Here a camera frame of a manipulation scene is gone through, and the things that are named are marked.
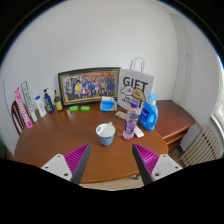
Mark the blue detergent bottle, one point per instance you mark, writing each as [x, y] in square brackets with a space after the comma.
[149, 115]

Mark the amber pump bottle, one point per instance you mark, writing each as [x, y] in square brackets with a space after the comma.
[58, 104]

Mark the clear purple-capped water bottle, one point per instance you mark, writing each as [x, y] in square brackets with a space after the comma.
[130, 123]

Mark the small pale snack packet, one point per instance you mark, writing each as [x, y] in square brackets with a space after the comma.
[120, 115]

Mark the tall pink white box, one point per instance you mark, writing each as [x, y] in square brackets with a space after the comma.
[23, 108]

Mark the white paper gift bag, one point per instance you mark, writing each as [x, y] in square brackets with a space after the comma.
[133, 85]

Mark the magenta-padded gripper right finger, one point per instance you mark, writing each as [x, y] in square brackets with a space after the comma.
[163, 165]

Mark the white blue-patterned cup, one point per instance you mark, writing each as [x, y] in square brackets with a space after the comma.
[106, 135]

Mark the white blue-capped bottle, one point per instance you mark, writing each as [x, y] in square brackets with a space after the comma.
[40, 107]

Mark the dark blue pump bottle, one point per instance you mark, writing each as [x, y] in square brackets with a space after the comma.
[48, 103]

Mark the tall white printed box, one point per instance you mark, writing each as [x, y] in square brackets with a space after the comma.
[29, 101]

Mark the brown wooden side cabinet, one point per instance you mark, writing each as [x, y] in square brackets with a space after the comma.
[173, 121]

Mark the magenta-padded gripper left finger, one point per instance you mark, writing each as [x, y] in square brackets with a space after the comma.
[60, 165]

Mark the white radiator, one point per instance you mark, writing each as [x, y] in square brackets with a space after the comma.
[201, 148]

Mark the framed group photo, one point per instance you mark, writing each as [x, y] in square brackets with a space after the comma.
[88, 86]

